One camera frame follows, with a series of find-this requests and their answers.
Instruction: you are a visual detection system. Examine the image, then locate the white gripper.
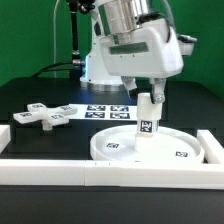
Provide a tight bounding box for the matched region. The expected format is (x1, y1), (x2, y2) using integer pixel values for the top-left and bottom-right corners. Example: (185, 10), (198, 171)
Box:
(100, 19), (183, 104)

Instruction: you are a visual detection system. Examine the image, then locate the white round table top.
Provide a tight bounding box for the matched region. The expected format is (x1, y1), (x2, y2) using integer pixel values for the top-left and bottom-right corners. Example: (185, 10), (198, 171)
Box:
(90, 125), (205, 164)

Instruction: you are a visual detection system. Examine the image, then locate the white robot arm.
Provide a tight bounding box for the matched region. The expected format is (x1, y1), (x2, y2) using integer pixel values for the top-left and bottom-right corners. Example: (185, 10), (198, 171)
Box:
(78, 0), (183, 104)

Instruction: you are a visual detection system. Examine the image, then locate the white marker sheet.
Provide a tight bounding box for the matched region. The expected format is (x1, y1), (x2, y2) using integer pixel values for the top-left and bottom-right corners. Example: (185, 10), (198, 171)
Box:
(69, 104), (137, 121)

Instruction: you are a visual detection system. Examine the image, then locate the white right fence bar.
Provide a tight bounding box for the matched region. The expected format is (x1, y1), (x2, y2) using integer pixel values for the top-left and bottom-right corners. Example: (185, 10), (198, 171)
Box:
(197, 130), (224, 165)

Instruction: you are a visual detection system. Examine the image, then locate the white fence bar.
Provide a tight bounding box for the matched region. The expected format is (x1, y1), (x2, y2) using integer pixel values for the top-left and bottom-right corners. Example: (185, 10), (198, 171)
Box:
(0, 159), (224, 190)
(0, 125), (11, 153)
(197, 130), (224, 165)

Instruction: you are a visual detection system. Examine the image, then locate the white cross-shaped table base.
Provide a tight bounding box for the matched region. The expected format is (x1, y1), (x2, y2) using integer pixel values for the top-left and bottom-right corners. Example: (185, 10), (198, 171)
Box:
(13, 103), (78, 131)

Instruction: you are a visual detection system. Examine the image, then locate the white left fence bar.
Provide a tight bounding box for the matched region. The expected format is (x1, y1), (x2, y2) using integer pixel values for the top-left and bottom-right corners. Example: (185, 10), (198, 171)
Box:
(0, 125), (11, 153)

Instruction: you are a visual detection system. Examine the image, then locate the white front fence bar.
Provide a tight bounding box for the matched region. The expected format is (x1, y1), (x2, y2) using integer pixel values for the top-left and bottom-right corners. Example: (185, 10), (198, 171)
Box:
(0, 159), (224, 190)

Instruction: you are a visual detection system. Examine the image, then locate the black camera stand pole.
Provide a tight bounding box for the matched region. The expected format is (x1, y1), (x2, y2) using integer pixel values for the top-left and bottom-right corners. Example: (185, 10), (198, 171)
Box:
(66, 0), (95, 81)

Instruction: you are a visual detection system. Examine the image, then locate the black cable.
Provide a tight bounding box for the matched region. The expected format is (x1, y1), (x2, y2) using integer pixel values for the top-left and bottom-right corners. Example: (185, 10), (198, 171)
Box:
(31, 60), (86, 79)

